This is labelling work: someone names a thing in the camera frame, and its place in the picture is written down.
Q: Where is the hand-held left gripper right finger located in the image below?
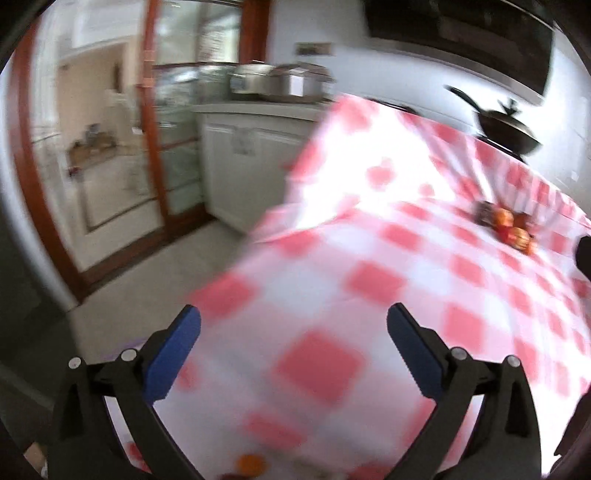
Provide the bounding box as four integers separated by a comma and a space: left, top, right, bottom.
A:
387, 303, 543, 480

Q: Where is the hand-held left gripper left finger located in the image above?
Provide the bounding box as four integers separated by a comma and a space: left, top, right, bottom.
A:
47, 305, 204, 480

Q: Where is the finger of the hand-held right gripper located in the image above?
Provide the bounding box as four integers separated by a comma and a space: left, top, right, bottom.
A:
574, 234, 591, 269

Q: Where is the red white checked tablecloth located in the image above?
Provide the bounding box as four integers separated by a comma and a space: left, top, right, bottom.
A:
106, 92, 591, 480

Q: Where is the black wok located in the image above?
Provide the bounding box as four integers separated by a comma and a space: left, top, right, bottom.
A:
445, 85, 543, 155

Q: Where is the white kitchen cabinet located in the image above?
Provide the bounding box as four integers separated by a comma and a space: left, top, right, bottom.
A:
193, 102, 334, 234

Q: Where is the wooden framed glass door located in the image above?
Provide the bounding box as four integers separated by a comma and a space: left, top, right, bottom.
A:
9, 0, 271, 303

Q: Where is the black range hood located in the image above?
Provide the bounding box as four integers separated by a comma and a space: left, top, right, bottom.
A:
364, 0, 556, 100

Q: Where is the steel rice cooker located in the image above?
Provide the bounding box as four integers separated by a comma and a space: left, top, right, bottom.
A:
229, 64, 277, 100

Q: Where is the steel pot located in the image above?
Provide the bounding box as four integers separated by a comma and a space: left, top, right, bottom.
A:
263, 64, 336, 103

